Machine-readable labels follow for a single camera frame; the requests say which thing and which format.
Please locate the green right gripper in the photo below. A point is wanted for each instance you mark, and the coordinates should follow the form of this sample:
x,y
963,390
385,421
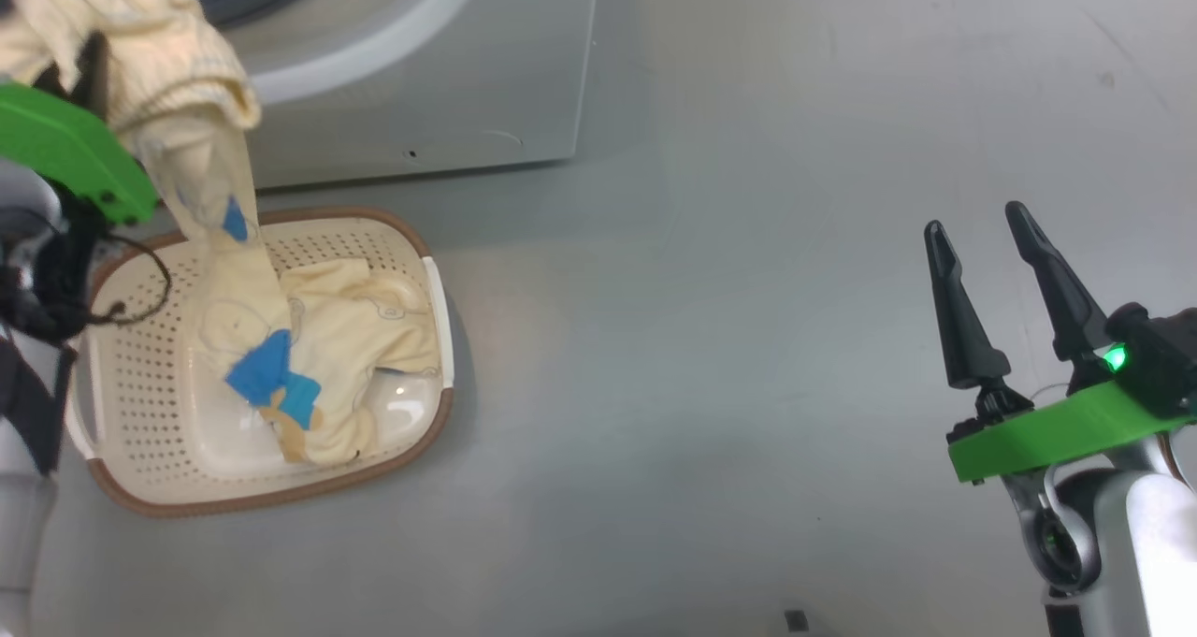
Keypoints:
x,y
1057,431

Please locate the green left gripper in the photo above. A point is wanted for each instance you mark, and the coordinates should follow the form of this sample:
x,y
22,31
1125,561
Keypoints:
x,y
65,146

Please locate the cream garment with blue patches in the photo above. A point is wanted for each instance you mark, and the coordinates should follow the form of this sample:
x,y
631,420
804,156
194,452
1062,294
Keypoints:
x,y
187,76

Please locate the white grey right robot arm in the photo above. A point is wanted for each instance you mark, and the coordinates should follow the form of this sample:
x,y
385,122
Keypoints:
x,y
1132,543

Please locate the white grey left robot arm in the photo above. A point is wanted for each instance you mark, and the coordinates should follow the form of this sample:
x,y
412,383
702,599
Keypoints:
x,y
23,487

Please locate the cream perforated laundry basket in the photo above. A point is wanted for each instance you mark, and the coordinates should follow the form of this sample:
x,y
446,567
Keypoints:
x,y
140,394

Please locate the white washing machine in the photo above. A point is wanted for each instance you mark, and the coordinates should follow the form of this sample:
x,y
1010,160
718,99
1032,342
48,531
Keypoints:
x,y
421,85

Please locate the small dark floor marker square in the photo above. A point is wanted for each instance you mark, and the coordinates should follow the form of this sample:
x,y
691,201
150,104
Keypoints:
x,y
796,620

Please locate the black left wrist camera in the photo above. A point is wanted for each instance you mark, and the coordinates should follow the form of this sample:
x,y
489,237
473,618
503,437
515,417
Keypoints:
x,y
47,82

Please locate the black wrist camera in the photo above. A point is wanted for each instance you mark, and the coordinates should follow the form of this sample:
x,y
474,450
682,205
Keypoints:
x,y
1160,356
47,82

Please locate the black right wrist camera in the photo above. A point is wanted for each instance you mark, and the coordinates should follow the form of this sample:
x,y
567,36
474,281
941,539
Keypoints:
x,y
1160,356

